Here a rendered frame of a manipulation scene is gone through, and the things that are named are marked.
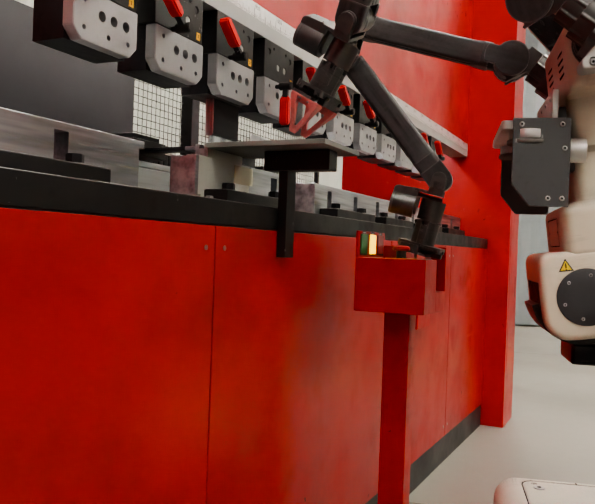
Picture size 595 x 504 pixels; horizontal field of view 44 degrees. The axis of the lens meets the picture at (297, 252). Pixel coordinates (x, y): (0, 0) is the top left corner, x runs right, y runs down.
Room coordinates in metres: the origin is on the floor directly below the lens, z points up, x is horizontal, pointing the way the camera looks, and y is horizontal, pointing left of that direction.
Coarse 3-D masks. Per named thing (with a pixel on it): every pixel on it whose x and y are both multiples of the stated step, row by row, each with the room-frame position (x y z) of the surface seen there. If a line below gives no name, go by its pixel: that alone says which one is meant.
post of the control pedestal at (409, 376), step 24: (384, 336) 1.68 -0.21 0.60; (408, 336) 1.65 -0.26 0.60; (384, 360) 1.67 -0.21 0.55; (408, 360) 1.66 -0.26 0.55; (384, 384) 1.67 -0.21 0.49; (408, 384) 1.66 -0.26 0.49; (384, 408) 1.67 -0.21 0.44; (408, 408) 1.67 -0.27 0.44; (384, 432) 1.67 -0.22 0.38; (408, 432) 1.68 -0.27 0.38; (384, 456) 1.67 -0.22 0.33; (408, 456) 1.69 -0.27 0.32; (384, 480) 1.67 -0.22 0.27; (408, 480) 1.69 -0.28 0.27
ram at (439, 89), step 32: (224, 0) 1.47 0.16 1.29; (256, 0) 1.59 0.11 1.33; (288, 0) 1.73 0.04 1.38; (320, 0) 1.89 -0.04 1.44; (384, 0) 2.34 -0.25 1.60; (416, 0) 2.65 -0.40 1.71; (448, 0) 3.07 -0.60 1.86; (256, 32) 1.60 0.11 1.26; (448, 32) 3.08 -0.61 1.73; (384, 64) 2.36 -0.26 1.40; (416, 64) 2.68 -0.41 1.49; (448, 64) 3.10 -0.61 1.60; (416, 96) 2.69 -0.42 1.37; (448, 96) 3.12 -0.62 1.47; (448, 128) 3.14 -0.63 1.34
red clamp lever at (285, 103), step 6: (282, 84) 1.66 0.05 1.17; (288, 84) 1.65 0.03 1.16; (288, 90) 1.66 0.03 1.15; (282, 96) 1.66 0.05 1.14; (288, 96) 1.66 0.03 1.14; (282, 102) 1.66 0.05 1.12; (288, 102) 1.66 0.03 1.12; (282, 108) 1.66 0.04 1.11; (288, 108) 1.66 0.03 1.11; (282, 114) 1.66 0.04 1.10; (288, 114) 1.66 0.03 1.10; (282, 120) 1.66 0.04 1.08; (288, 120) 1.66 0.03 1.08
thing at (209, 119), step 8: (208, 104) 1.51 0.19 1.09; (216, 104) 1.51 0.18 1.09; (224, 104) 1.54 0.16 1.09; (208, 112) 1.51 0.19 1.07; (216, 112) 1.51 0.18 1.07; (224, 112) 1.54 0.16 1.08; (232, 112) 1.57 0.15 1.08; (208, 120) 1.51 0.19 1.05; (216, 120) 1.52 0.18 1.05; (224, 120) 1.54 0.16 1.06; (232, 120) 1.57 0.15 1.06; (208, 128) 1.51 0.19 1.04; (216, 128) 1.52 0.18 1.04; (224, 128) 1.55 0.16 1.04; (232, 128) 1.57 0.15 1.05; (208, 136) 1.51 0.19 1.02; (216, 136) 1.53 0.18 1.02; (224, 136) 1.55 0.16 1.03; (232, 136) 1.58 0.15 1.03
